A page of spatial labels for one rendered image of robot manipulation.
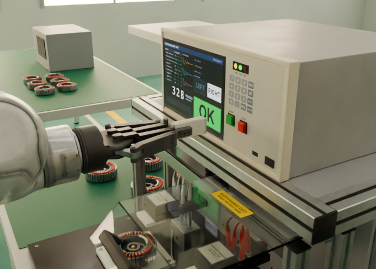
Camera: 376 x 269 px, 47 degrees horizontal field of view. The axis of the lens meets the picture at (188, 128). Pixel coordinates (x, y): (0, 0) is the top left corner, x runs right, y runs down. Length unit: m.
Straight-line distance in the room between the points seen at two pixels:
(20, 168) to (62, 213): 0.93
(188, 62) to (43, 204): 0.73
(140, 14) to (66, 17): 0.96
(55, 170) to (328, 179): 0.45
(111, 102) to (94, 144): 1.73
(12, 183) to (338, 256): 0.53
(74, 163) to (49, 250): 0.57
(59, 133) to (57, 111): 1.66
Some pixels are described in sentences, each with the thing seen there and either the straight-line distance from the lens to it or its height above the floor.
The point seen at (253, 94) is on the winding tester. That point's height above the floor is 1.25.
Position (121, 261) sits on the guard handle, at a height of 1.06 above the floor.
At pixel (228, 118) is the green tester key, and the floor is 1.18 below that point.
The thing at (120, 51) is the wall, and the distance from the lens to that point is 5.78.
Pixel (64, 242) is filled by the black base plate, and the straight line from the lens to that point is 1.21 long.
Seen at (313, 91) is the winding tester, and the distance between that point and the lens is 0.72.
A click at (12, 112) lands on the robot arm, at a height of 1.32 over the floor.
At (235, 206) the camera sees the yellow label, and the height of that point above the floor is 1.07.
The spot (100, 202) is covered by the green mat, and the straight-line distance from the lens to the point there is 1.41.
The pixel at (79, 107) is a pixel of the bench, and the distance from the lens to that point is 2.34.
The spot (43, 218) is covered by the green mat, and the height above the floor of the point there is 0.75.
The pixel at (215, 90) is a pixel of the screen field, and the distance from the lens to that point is 0.85.
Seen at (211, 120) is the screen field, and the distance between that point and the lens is 0.87.
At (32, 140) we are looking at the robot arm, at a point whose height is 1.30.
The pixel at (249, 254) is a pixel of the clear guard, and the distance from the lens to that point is 0.65.
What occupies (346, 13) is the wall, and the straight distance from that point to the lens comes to 8.24.
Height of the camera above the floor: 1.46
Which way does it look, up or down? 21 degrees down
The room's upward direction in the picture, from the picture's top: straight up
